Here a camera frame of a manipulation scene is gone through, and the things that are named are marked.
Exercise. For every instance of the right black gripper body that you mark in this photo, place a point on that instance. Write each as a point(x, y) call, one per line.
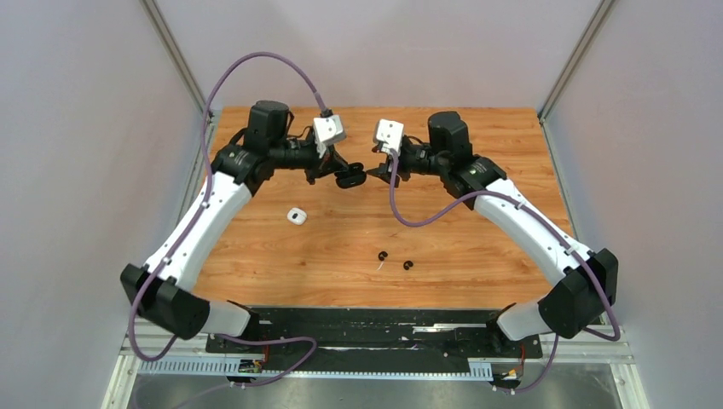
point(415, 158)

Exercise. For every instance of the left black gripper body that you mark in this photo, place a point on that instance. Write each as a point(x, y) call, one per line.
point(307, 158)

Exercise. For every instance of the black earbud charging case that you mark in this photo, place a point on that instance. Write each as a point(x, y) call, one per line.
point(352, 175)

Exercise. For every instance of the white earbud charging case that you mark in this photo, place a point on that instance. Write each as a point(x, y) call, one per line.
point(297, 216)

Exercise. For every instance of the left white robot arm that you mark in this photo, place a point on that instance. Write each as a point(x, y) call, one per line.
point(161, 288)

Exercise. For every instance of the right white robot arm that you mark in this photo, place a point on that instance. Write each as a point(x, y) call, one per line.
point(583, 281)

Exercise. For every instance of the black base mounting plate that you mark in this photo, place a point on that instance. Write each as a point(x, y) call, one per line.
point(365, 339)

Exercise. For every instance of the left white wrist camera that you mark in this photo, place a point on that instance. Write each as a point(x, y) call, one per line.
point(327, 132)

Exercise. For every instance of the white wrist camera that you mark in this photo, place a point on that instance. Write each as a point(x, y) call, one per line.
point(327, 132)
point(388, 136)

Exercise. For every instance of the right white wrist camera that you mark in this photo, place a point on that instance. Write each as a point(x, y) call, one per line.
point(388, 136)

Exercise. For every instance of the left aluminium corner post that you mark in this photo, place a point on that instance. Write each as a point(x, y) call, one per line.
point(172, 48)

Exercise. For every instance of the aluminium corner post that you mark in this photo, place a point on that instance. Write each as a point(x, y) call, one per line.
point(172, 48)
point(584, 43)

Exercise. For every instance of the right aluminium corner post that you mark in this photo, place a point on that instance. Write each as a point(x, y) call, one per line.
point(584, 43)

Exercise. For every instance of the aluminium frame rail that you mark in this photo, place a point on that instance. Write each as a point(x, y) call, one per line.
point(188, 358)

